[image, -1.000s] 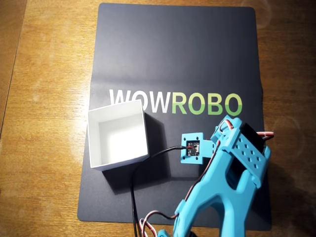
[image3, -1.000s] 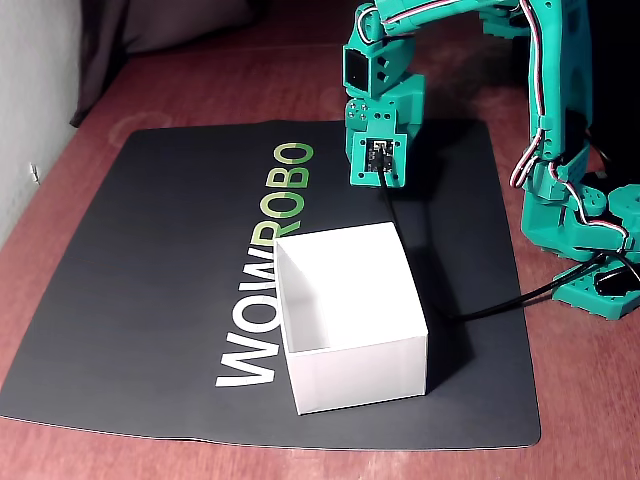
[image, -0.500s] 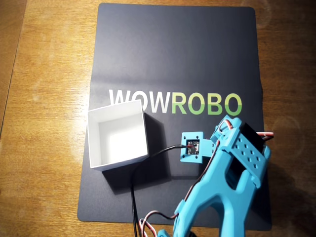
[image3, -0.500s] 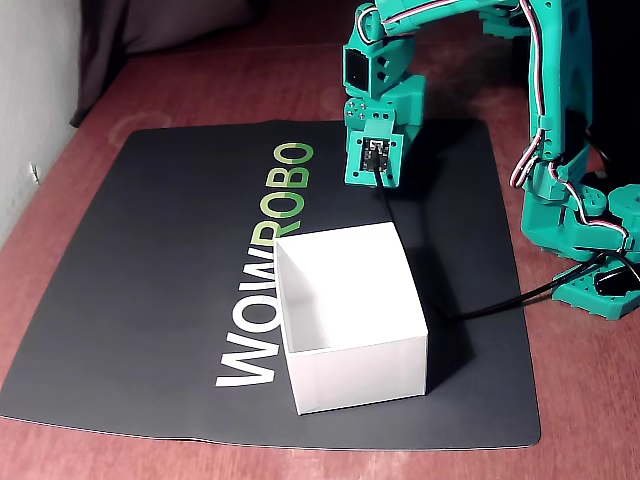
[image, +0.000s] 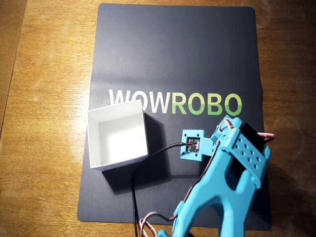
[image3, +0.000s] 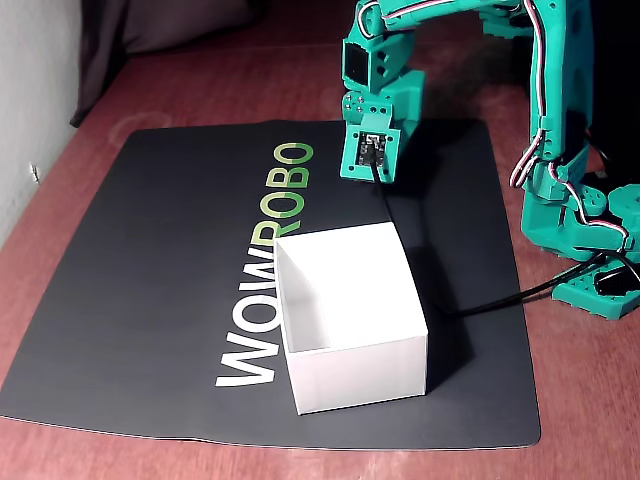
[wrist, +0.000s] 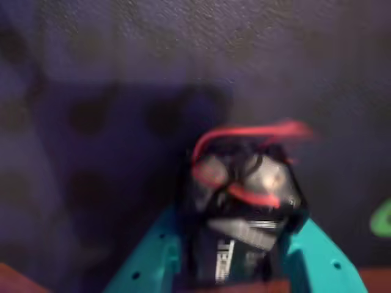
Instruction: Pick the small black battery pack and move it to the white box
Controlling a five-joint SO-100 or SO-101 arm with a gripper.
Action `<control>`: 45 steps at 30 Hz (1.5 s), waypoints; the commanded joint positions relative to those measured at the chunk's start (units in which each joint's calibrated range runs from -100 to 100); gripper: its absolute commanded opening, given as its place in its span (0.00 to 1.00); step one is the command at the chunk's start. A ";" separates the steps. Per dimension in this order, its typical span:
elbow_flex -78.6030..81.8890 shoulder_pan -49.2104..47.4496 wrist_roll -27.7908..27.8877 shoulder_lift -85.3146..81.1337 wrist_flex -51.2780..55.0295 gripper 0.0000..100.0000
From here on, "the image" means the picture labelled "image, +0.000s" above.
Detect teal wrist camera module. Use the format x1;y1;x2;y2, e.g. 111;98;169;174
179;128;213;161

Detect black WOWROBO mat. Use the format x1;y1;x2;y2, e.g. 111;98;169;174
77;2;272;232

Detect white red servo wires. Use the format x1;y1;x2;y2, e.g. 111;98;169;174
138;120;275;237

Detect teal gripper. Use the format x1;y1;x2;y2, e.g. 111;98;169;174
210;115;242;151

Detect black camera cable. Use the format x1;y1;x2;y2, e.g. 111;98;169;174
130;142;190;237

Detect white open cardboard box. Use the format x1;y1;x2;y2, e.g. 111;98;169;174
87;99;150;172

